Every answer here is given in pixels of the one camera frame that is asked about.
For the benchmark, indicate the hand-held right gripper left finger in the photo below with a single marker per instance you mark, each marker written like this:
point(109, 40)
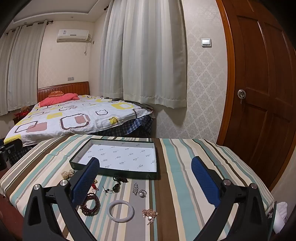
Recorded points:
point(85, 178)

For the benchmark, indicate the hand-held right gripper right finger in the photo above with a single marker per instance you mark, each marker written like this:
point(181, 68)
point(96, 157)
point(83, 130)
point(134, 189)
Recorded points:
point(204, 178)

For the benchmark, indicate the red tassel charm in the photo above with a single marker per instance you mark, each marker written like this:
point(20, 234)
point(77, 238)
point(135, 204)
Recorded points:
point(94, 186)

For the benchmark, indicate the green shallow box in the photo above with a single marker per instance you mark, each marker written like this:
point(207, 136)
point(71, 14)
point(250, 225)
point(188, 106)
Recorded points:
point(120, 157)

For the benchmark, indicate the white jade bangle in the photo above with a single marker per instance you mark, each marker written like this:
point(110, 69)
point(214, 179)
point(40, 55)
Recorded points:
point(121, 210)

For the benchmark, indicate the striped tablecloth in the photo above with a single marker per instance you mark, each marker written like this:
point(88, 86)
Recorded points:
point(180, 185)

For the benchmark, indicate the dark bead pendant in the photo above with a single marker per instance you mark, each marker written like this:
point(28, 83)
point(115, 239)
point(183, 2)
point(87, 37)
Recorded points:
point(115, 188)

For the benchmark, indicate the red box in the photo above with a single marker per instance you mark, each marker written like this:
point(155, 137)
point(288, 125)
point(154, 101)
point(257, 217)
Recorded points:
point(22, 114)

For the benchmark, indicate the brown plush toy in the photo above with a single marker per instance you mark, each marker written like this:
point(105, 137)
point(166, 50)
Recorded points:
point(25, 109)

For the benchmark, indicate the patterned white quilt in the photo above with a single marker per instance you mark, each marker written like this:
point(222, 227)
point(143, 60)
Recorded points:
point(92, 111)

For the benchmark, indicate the red pillow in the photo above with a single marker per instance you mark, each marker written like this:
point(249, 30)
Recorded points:
point(59, 100)

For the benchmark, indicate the plaid bed sheet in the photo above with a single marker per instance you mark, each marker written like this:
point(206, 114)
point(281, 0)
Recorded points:
point(134, 126)

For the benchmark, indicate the orange cushion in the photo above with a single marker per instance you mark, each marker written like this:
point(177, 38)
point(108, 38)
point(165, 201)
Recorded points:
point(55, 93)

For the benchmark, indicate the long white curtain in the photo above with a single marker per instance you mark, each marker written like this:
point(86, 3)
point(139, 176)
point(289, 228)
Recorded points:
point(23, 69)

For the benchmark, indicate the white cloth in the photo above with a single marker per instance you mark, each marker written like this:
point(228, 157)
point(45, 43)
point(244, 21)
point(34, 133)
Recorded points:
point(279, 215)

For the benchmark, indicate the wooden headboard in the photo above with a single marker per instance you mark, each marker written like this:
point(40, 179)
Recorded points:
point(74, 88)

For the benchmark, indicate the metal door knob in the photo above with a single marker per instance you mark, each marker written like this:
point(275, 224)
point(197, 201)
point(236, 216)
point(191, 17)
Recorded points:
point(241, 93)

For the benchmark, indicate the wooden door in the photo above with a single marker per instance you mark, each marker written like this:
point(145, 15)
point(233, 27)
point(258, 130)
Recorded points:
point(266, 81)

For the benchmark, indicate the white air conditioner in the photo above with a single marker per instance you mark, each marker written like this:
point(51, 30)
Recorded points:
point(72, 34)

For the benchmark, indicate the short white curtain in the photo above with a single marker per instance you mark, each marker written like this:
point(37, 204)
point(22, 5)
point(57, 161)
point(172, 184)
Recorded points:
point(143, 51)

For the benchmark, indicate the light switch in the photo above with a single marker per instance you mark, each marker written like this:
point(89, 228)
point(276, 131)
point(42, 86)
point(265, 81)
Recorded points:
point(206, 42)

